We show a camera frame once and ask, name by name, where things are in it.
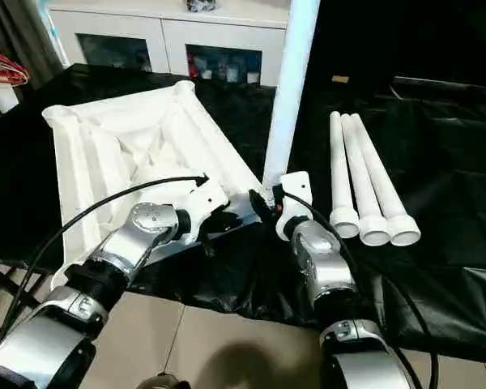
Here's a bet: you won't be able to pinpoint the white plastic table leg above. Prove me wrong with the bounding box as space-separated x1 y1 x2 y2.
261 0 321 203
347 113 422 247
329 112 360 239
339 113 390 247

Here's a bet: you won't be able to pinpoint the white plastic table top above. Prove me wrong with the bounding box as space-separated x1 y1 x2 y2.
41 79 268 291

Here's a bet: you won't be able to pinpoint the black plastic mat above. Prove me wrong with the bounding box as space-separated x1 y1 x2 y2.
0 62 486 364

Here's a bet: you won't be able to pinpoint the large black box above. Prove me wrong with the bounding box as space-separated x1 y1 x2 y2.
285 0 394 96

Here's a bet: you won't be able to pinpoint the white cabinet with glass doors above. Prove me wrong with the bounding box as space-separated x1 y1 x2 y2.
48 7 291 88

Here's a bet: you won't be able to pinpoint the black tangled bundle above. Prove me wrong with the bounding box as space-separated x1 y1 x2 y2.
185 0 220 12

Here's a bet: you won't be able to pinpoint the small white box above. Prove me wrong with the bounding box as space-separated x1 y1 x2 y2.
0 83 19 113

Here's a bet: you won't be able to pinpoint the grey curtain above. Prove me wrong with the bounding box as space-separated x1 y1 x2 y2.
0 0 64 88

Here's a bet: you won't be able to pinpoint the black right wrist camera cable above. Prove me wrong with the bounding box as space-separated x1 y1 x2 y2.
283 192 438 389

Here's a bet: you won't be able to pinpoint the black folding table frame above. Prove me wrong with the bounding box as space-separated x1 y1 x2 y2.
0 254 45 352

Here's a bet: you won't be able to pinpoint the red wire hangers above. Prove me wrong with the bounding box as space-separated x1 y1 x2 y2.
0 47 30 86

